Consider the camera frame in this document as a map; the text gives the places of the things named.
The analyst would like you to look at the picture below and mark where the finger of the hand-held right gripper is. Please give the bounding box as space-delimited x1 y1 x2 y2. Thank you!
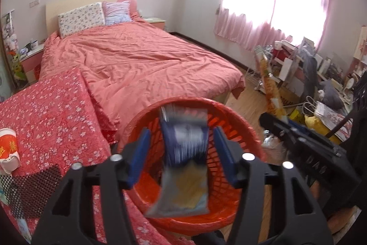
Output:
259 113 304 148

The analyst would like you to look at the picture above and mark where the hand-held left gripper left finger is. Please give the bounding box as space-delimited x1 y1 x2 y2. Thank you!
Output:
31 128 152 245

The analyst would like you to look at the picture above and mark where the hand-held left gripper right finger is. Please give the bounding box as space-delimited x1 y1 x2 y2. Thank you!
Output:
213 126 334 245

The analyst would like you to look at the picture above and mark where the orange plastic basket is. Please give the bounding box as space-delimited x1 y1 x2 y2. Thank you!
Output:
119 97 268 237

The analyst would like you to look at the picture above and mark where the blue grey sock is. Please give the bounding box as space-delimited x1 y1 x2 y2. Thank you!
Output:
145 107 209 218

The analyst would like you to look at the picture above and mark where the clear plastic bag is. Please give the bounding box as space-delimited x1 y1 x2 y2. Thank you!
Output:
262 130 287 165

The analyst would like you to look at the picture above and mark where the yellow plastic bag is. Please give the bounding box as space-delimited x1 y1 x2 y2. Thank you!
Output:
289 110 330 133

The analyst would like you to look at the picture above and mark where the orange patterned cardboard strip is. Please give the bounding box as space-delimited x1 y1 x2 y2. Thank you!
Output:
257 57 289 122

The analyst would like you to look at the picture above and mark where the white printed paper bag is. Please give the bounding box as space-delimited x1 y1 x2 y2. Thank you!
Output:
301 96 350 139

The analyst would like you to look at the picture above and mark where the grey cushion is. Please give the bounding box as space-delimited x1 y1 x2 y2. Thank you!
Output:
318 80 345 109

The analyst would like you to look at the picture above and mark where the white pink desk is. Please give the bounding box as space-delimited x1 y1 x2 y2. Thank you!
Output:
272 38 319 96

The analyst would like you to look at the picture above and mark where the bed with pink duvet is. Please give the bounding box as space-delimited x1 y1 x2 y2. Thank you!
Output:
39 15 246 142

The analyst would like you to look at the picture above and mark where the black mesh sheet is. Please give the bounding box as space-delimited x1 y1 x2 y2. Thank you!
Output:
0 164 63 218

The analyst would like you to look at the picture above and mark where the pink white nightstand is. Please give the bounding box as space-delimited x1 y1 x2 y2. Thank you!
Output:
142 17 167 31
19 44 45 82

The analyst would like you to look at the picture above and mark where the pink striped pillow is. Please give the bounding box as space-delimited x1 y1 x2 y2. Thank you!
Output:
103 0 133 25

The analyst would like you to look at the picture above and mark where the white floral pillow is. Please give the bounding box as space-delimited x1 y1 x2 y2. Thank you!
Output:
58 2 106 39

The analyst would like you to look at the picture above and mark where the cream pink bed headboard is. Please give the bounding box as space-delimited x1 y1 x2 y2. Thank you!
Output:
46 0 137 36

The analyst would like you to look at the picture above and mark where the clear tube of plush toys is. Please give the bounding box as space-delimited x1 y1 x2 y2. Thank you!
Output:
0 11 26 87

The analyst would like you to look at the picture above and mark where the white wire rack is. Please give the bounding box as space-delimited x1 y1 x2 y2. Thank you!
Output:
246 45 280 92

